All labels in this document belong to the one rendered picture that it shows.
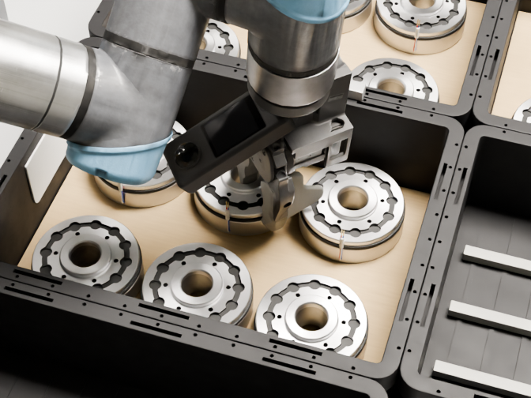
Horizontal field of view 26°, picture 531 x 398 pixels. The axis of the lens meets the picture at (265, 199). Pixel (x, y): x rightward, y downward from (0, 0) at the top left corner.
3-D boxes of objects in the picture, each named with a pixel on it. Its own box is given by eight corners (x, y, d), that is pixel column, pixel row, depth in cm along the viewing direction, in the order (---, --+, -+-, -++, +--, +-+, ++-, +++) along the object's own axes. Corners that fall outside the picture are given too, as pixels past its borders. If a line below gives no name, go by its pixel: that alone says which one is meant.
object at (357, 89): (344, 97, 112) (344, 88, 111) (348, 87, 112) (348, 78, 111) (362, 101, 111) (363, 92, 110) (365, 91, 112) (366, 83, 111)
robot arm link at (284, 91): (273, 91, 90) (228, 17, 94) (269, 125, 94) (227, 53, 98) (356, 61, 92) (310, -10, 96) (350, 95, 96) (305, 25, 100)
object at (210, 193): (180, 204, 113) (179, 200, 112) (213, 131, 119) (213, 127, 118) (278, 229, 111) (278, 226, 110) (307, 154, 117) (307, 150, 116)
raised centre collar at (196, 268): (162, 301, 105) (162, 297, 105) (181, 259, 108) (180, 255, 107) (213, 315, 104) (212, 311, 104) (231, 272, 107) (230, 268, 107)
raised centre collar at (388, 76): (363, 104, 120) (364, 99, 120) (371, 72, 123) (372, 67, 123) (410, 112, 120) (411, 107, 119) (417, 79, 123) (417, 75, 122)
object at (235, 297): (126, 320, 104) (125, 316, 104) (165, 234, 110) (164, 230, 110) (231, 348, 102) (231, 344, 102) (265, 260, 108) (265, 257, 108)
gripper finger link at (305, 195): (329, 231, 113) (330, 168, 106) (275, 253, 111) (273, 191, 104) (314, 210, 115) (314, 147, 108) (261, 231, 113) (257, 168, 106)
